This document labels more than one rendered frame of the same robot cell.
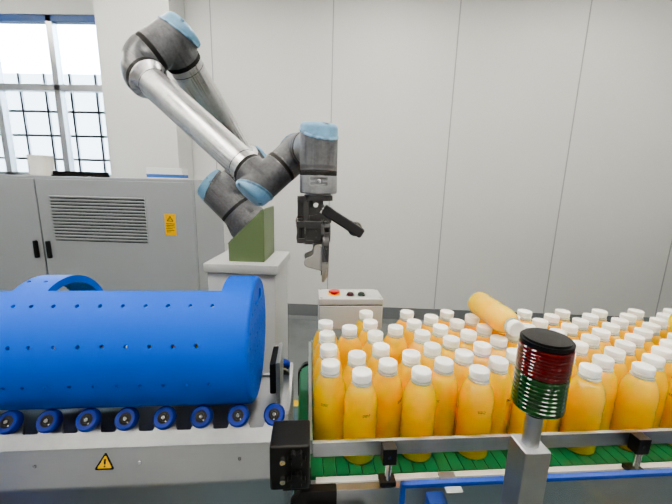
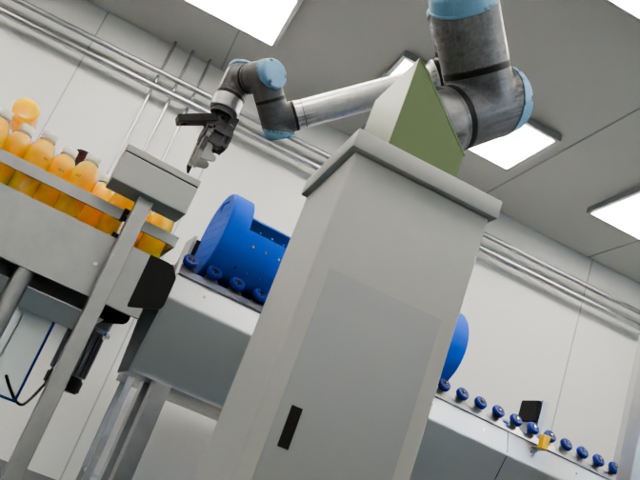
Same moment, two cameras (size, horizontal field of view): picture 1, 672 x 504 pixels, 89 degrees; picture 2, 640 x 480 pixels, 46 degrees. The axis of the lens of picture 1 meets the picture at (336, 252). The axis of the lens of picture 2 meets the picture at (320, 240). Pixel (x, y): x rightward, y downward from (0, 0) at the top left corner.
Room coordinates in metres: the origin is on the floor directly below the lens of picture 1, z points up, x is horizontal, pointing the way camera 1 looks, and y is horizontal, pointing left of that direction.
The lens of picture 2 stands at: (2.91, -0.08, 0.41)
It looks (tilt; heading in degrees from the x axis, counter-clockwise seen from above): 20 degrees up; 165
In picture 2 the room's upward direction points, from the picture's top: 21 degrees clockwise
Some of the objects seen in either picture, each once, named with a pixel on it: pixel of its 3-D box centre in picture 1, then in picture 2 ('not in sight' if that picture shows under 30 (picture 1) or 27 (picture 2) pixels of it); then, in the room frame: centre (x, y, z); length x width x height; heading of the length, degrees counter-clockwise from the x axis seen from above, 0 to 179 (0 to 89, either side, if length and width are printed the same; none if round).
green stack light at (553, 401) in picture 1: (539, 388); not in sight; (0.41, -0.28, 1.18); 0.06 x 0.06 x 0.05
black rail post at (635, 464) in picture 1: (636, 453); not in sight; (0.58, -0.61, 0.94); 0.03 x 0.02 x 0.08; 95
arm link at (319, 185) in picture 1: (318, 185); (225, 106); (0.84, 0.05, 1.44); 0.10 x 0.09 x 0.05; 5
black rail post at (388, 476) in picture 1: (388, 463); not in sight; (0.54, -0.11, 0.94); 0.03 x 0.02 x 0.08; 95
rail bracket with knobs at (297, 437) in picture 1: (291, 454); not in sight; (0.54, 0.07, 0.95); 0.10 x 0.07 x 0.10; 5
